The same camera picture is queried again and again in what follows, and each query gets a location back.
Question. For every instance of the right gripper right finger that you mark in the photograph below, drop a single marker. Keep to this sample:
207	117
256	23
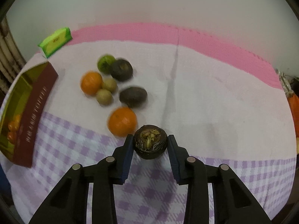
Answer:
233	202

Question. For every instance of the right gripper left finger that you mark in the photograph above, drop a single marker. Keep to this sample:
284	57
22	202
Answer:
67	202

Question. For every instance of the orange mandarin front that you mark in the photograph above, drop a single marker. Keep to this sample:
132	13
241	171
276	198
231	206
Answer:
13	127

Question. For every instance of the orange mandarin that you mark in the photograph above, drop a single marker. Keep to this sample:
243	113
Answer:
13	127
122	122
91	83

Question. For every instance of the dark fruit with top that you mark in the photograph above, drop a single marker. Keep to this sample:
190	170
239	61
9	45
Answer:
150	142

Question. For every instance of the tan longan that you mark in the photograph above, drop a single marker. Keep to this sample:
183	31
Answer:
104	97
109	84

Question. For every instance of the dark oval fruit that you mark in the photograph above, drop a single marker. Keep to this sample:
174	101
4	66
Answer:
133	96

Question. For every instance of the pink purple checked tablecloth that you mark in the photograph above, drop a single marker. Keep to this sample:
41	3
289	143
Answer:
222	103

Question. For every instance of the red gold toffee tin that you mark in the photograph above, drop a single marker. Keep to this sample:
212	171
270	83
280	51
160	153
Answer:
28	98

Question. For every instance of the orange plastic bag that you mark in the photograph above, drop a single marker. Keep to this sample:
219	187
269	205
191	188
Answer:
293	101

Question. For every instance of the dark round fruit back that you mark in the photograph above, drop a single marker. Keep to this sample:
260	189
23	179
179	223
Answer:
121	70

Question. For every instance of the green tomato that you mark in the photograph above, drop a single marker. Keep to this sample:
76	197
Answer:
104	63

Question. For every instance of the green tissue pack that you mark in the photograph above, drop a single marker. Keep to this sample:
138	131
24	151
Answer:
55	41

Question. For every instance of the bamboo chair frame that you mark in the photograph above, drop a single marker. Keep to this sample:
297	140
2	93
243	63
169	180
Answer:
11	59

